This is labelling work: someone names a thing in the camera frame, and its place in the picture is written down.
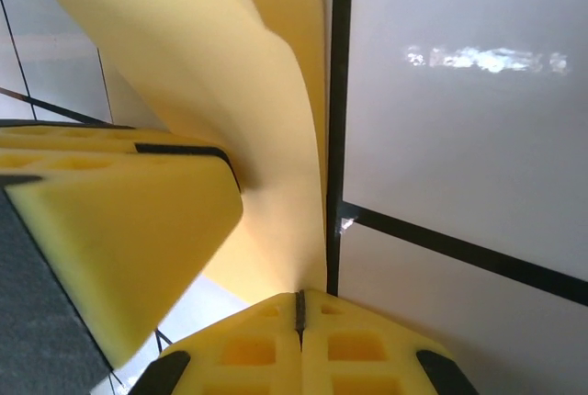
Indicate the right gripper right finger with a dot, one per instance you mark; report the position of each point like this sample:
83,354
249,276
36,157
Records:
358,358

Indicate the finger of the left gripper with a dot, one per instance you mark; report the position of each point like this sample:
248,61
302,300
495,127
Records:
115,239
92,138

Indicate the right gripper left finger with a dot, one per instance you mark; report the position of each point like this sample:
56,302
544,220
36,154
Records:
248,358

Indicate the yellow paper sheet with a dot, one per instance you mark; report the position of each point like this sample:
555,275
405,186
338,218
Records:
206,69

